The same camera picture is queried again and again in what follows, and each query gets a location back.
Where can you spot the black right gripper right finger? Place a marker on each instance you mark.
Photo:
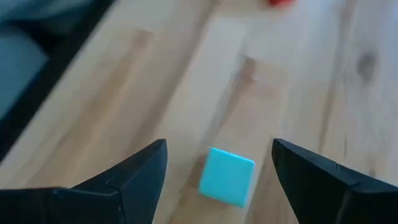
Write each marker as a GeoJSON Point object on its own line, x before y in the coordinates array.
{"type": "Point", "coordinates": [311, 186]}

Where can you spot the black aluminium table frame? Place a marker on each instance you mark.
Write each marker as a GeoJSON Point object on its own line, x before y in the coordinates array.
{"type": "Point", "coordinates": [54, 74]}

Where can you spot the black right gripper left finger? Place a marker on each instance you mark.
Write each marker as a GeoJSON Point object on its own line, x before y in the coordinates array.
{"type": "Point", "coordinates": [143, 186]}

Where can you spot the light teal wooden cube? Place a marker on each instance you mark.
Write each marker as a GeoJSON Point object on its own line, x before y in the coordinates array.
{"type": "Point", "coordinates": [227, 177]}

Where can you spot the red wooden block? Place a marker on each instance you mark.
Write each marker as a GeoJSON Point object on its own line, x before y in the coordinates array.
{"type": "Point", "coordinates": [280, 2]}

